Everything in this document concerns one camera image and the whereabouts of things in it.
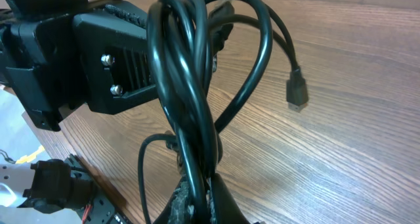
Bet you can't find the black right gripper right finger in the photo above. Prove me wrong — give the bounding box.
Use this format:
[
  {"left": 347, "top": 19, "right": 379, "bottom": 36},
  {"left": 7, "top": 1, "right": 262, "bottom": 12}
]
[{"left": 209, "top": 173, "right": 249, "bottom": 224}]

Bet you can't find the black USB cable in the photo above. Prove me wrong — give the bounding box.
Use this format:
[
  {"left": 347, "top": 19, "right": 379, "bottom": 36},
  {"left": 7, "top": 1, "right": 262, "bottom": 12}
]
[{"left": 146, "top": 0, "right": 309, "bottom": 224}]

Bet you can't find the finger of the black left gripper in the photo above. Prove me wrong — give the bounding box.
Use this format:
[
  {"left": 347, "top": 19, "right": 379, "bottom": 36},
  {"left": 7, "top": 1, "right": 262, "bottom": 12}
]
[{"left": 206, "top": 0, "right": 236, "bottom": 54}]

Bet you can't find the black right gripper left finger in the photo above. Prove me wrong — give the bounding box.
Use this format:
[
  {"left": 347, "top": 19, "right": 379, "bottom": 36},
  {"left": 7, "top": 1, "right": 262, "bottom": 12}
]
[{"left": 154, "top": 176, "right": 195, "bottom": 224}]

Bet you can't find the black cable silver plug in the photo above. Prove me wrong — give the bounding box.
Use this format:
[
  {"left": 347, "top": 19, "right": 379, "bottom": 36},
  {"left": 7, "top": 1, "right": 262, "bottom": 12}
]
[{"left": 137, "top": 133, "right": 179, "bottom": 223}]

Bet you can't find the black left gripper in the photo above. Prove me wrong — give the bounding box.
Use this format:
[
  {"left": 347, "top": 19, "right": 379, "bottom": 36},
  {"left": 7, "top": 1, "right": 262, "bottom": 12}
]
[{"left": 1, "top": 0, "right": 158, "bottom": 131}]

